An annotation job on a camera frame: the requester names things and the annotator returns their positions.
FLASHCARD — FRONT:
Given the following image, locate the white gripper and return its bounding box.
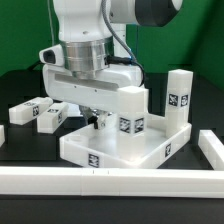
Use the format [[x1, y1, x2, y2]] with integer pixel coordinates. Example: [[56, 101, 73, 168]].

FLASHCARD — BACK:
[[43, 64, 142, 130]]

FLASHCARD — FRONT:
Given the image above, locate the white desk top panel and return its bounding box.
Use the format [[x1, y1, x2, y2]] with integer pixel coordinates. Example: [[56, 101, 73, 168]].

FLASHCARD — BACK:
[[60, 114, 192, 169]]

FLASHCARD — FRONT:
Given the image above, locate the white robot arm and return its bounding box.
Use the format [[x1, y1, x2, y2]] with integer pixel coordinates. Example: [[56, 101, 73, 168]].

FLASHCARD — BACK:
[[39, 0, 183, 129]]

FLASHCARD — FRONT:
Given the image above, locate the white U-shaped obstacle fence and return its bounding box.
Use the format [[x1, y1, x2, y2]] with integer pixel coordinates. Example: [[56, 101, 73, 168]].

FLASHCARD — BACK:
[[0, 125, 224, 199]]

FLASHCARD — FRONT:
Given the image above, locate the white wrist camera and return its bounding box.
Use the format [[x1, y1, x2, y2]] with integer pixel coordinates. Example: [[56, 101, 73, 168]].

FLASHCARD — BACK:
[[39, 44, 64, 66]]

